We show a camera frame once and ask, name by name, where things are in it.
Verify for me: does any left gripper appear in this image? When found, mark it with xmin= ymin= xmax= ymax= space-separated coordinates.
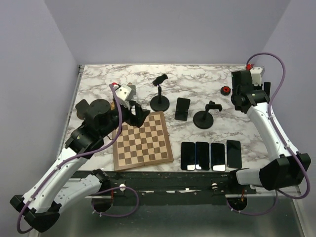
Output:
xmin=100 ymin=100 xmax=151 ymax=138

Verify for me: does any black tall round-base stand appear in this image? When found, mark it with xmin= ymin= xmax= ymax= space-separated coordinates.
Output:
xmin=150 ymin=74 xmax=170 ymax=112

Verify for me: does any phone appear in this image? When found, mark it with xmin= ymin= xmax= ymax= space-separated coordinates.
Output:
xmin=211 ymin=143 xmax=226 ymax=172
xmin=196 ymin=142 xmax=210 ymax=171
xmin=227 ymin=140 xmax=242 ymax=169
xmin=181 ymin=142 xmax=196 ymax=171

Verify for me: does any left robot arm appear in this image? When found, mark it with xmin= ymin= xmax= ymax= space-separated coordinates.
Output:
xmin=10 ymin=99 xmax=150 ymax=234

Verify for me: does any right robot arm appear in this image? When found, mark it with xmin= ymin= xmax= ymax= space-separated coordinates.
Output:
xmin=227 ymin=70 xmax=311 ymax=194

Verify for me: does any black folding phone stand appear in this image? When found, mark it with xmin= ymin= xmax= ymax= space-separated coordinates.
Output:
xmin=175 ymin=98 xmax=191 ymax=121

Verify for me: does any small black brown stand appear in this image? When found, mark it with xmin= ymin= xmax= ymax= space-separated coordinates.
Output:
xmin=76 ymin=111 xmax=84 ymax=120

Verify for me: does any black red knob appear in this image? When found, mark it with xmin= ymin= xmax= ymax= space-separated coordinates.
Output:
xmin=220 ymin=86 xmax=231 ymax=96

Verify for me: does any wooden chessboard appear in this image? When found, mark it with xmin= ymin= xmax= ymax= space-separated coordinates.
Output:
xmin=113 ymin=112 xmax=174 ymax=171

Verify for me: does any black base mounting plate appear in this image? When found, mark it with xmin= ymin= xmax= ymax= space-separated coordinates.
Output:
xmin=74 ymin=170 xmax=257 ymax=207

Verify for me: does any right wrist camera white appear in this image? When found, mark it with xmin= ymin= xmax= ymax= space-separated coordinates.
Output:
xmin=246 ymin=64 xmax=265 ymax=86

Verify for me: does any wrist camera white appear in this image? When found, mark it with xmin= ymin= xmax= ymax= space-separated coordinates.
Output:
xmin=246 ymin=64 xmax=265 ymax=86
xmin=112 ymin=82 xmax=137 ymax=107

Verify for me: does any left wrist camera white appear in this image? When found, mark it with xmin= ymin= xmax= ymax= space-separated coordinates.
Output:
xmin=112 ymin=82 xmax=137 ymax=107

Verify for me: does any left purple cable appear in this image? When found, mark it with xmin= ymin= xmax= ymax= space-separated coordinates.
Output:
xmin=16 ymin=83 xmax=140 ymax=234

